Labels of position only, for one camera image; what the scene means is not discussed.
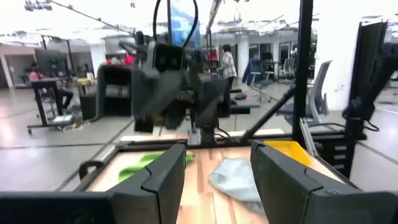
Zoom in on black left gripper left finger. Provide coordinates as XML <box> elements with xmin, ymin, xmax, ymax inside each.
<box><xmin>107</xmin><ymin>142</ymin><xmax>187</xmax><ymax>224</ymax></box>

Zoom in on black low platform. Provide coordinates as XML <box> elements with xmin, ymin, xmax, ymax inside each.
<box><xmin>229</xmin><ymin>88</ymin><xmax>261</xmax><ymax>115</ymax></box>

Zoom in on black desk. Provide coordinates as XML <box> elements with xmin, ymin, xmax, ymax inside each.
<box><xmin>26</xmin><ymin>77</ymin><xmax>98</xmax><ymax>135</ymax></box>

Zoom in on green plastic face-print bucket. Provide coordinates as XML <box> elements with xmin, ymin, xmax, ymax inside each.
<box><xmin>118</xmin><ymin>151</ymin><xmax>196</xmax><ymax>184</ymax></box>

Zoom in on chair with blue jacket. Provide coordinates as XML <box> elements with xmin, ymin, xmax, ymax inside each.
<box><xmin>241</xmin><ymin>55</ymin><xmax>274</xmax><ymax>103</ymax></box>

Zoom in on black aluminium table frame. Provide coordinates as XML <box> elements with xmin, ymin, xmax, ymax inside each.
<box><xmin>55</xmin><ymin>0</ymin><xmax>379</xmax><ymax>192</ymax></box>

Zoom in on black waste bin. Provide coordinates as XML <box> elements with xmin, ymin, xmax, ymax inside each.
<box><xmin>79</xmin><ymin>92</ymin><xmax>98</xmax><ymax>121</ymax></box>

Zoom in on yellow plastic bin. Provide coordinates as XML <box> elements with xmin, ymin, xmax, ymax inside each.
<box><xmin>263</xmin><ymin>140</ymin><xmax>312</xmax><ymax>167</ymax></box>

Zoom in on black open cabinet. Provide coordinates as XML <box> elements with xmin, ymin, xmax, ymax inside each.
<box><xmin>95</xmin><ymin>64</ymin><xmax>134</xmax><ymax>118</ymax></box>

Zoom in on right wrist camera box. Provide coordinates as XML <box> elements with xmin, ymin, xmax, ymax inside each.
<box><xmin>153</xmin><ymin>42</ymin><xmax>185</xmax><ymax>73</ymax></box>

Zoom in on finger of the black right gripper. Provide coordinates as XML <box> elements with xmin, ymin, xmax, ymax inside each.
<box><xmin>195</xmin><ymin>73</ymin><xmax>231</xmax><ymax>126</ymax></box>
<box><xmin>131</xmin><ymin>70</ymin><xmax>185</xmax><ymax>121</ymax></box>

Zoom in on grey cloth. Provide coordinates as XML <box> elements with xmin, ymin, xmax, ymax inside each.
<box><xmin>207</xmin><ymin>157</ymin><xmax>265</xmax><ymax>215</ymax></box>

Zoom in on black desk monitor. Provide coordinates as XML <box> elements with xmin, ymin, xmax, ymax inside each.
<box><xmin>34</xmin><ymin>48</ymin><xmax>72</xmax><ymax>78</ymax></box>

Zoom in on person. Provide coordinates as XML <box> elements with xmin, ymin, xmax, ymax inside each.
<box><xmin>27</xmin><ymin>61</ymin><xmax>75</xmax><ymax>110</ymax></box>
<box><xmin>220</xmin><ymin>43</ymin><xmax>238</xmax><ymax>90</ymax></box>

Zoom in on grey office chair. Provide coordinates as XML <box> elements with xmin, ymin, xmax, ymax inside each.
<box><xmin>275</xmin><ymin>60</ymin><xmax>346</xmax><ymax>129</ymax></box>

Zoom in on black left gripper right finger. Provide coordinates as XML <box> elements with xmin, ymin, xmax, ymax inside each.
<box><xmin>250</xmin><ymin>139</ymin><xmax>364</xmax><ymax>224</ymax></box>

